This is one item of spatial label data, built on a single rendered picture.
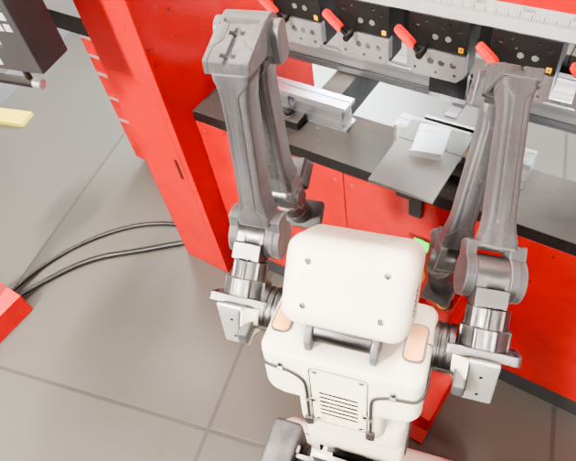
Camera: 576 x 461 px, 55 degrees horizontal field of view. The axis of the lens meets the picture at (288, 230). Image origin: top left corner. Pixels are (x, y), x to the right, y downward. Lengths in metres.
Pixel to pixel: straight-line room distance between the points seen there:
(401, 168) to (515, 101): 0.51
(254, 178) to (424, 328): 0.38
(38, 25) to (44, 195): 1.76
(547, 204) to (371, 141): 0.53
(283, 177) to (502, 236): 0.41
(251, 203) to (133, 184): 2.19
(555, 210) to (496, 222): 0.64
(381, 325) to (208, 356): 1.59
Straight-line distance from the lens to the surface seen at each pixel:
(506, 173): 1.02
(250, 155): 0.93
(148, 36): 1.80
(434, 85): 1.56
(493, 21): 1.37
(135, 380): 2.45
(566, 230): 1.59
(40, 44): 1.72
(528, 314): 1.87
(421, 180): 1.47
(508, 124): 1.05
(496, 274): 0.98
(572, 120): 1.80
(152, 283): 2.68
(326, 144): 1.77
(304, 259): 0.86
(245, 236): 1.05
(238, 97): 0.88
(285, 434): 1.40
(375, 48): 1.53
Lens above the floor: 2.07
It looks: 50 degrees down
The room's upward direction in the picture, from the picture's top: 12 degrees counter-clockwise
